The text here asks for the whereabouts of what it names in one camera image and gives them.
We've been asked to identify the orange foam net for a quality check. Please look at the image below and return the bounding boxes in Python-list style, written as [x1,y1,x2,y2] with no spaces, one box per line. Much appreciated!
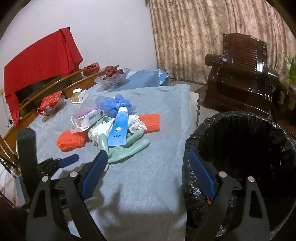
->
[56,130,87,152]
[139,113,161,133]

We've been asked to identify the white blue medicine box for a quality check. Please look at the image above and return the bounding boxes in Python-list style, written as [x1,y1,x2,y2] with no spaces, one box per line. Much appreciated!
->
[70,110,105,133]

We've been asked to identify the blue lotion tube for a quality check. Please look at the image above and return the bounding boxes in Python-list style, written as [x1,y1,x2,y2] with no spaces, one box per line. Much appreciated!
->
[108,107,129,147]

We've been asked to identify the green rubber glove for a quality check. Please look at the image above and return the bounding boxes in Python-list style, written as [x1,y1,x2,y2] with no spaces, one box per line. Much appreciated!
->
[88,116,150,172]

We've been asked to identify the white tissue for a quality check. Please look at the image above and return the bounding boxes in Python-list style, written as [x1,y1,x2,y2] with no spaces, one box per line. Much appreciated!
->
[128,114,147,133]

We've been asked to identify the black trash bin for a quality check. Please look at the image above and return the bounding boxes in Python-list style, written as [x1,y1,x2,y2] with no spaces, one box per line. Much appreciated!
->
[182,111,295,240]

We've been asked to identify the glass snack dish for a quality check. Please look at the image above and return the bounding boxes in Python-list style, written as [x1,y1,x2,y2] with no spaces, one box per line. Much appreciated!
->
[41,96,67,123]

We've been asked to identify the red snack packet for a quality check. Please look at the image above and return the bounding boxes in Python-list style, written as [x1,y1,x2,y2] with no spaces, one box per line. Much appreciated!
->
[37,90,62,115]

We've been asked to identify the gold white tissue box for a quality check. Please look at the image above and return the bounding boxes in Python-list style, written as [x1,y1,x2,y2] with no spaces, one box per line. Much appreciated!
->
[70,88,89,104]

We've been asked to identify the blue plastic glove wad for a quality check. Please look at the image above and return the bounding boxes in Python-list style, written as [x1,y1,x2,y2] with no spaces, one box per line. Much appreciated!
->
[95,94,136,118]

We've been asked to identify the television under cloth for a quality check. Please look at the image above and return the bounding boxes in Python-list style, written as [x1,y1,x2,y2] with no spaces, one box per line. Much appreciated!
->
[16,75,63,104]

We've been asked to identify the grey blanket table cover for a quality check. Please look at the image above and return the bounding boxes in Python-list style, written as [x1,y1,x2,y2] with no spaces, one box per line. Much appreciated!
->
[28,83,197,241]

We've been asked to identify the glass fruit bowl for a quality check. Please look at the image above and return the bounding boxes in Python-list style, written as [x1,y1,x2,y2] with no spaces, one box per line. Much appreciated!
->
[94,68,130,91]

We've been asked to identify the red apples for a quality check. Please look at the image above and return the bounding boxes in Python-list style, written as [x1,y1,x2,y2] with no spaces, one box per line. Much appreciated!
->
[103,65,124,79]

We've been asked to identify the red cloth cover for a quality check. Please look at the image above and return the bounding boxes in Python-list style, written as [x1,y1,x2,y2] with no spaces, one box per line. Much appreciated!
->
[4,27,83,126]

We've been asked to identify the blue tablecloth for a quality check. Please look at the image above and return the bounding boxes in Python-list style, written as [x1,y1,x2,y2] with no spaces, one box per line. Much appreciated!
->
[88,69,170,93]

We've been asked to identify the dark wooden armchair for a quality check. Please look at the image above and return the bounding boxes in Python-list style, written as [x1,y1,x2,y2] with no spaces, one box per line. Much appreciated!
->
[204,33,280,118]

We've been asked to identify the potted green plant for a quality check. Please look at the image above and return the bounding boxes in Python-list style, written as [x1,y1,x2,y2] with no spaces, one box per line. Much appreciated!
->
[285,54,296,86]

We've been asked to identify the beige patterned curtain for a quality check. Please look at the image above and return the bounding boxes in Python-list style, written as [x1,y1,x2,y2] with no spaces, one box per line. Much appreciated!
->
[145,0,295,86]

